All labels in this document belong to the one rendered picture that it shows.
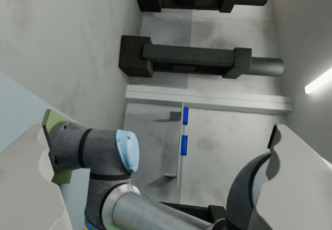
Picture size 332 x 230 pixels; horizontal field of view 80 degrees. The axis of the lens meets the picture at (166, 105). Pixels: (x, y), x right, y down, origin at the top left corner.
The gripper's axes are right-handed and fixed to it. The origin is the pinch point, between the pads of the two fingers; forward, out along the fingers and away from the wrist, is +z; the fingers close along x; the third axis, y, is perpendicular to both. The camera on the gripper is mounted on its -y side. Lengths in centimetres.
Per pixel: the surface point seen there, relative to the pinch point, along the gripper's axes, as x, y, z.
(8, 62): -98, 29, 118
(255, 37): 236, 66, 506
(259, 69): 179, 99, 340
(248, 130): 182, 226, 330
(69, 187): -32, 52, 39
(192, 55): 54, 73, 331
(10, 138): -32.8, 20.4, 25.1
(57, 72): -94, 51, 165
